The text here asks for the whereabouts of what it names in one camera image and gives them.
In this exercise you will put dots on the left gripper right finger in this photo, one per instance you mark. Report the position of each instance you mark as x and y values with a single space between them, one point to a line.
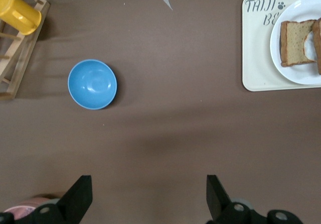
223 209

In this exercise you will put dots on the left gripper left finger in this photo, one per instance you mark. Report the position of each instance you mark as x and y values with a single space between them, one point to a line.
65 206

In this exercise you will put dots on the white round plate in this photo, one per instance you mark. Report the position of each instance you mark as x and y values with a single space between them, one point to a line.
288 70

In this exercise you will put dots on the brown bread slice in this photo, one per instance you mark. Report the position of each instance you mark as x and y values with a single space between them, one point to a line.
293 43
318 45

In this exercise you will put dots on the toy fried egg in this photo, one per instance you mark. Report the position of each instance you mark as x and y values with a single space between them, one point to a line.
309 48

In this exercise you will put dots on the pink bowl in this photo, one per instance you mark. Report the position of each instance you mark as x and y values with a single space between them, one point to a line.
20 210

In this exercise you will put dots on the blue bowl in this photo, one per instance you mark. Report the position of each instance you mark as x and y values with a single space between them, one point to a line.
92 83

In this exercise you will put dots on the wooden mug rack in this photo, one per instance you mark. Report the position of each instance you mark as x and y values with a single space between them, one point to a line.
25 60

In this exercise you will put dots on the cream bear print tray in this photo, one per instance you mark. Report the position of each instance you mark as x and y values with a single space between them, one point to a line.
255 58

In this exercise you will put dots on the yellow mug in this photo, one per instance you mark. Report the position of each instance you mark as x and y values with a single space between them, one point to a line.
15 10

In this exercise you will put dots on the small grey paper scrap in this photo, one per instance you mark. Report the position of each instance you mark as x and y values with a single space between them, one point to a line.
166 0

